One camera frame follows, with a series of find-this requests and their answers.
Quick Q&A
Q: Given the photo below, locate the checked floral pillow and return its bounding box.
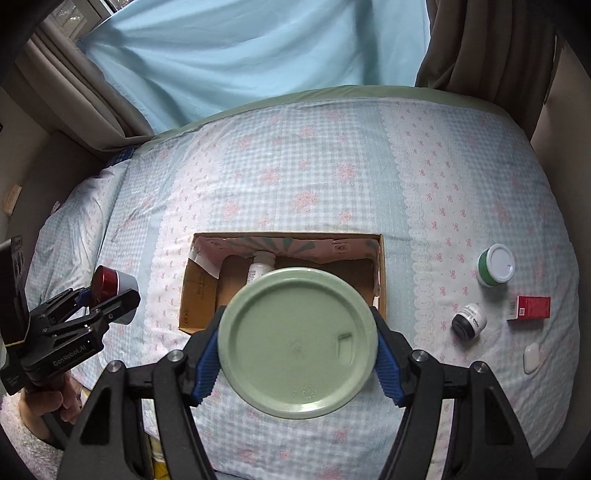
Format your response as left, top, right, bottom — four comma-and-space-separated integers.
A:
34, 164, 131, 298

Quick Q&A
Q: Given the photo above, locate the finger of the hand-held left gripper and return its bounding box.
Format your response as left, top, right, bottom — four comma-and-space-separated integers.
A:
44, 288, 141, 344
28, 285, 100, 329

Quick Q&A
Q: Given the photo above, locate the white plastic bottle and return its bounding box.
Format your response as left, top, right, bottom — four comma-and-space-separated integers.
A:
247, 250, 276, 285

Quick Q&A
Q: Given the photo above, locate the small white case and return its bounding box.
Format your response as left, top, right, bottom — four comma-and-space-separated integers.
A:
523, 342, 542, 374

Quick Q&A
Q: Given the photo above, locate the beige curtain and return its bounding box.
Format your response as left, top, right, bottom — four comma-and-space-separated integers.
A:
23, 23, 154, 153

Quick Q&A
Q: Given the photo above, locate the blue cloth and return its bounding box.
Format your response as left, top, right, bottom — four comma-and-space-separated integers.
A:
104, 147, 137, 168

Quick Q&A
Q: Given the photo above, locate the pale green round lidded container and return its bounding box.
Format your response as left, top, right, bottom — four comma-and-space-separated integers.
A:
217, 267, 380, 420

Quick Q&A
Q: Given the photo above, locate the green jar with white lid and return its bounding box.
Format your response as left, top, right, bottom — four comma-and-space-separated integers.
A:
477, 244, 516, 288

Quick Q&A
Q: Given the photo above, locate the window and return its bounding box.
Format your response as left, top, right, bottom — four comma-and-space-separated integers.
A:
50, 0, 136, 43

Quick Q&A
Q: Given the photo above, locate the white jar with red lid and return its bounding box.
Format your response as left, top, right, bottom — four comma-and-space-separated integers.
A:
91, 265, 139, 324

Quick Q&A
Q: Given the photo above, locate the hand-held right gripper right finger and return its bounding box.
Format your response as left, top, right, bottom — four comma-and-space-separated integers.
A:
367, 305, 539, 480

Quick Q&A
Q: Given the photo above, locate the person's left forearm fuzzy sleeve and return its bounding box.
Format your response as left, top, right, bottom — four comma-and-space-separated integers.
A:
0, 396, 66, 480

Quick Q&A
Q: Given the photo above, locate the small red box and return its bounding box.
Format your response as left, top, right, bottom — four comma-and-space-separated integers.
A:
506, 296, 551, 320

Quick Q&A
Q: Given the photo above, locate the light blue curtain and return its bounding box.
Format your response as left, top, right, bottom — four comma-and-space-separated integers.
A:
76, 0, 432, 138

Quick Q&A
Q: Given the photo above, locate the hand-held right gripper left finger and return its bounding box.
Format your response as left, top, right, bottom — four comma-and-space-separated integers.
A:
58, 307, 228, 480

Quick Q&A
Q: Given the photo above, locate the cardboard box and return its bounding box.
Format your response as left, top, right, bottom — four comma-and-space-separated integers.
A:
178, 232, 386, 335

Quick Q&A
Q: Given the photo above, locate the small black jar white label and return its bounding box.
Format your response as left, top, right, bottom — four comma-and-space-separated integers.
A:
451, 303, 487, 337

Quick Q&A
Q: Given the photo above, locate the brown curtain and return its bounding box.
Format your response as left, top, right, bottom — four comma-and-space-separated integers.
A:
414, 0, 562, 136

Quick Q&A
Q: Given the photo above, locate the yellow cloth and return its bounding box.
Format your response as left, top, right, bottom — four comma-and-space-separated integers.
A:
148, 434, 170, 480

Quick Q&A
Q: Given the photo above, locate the person's left hand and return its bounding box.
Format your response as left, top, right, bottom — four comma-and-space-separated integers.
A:
21, 373, 85, 445

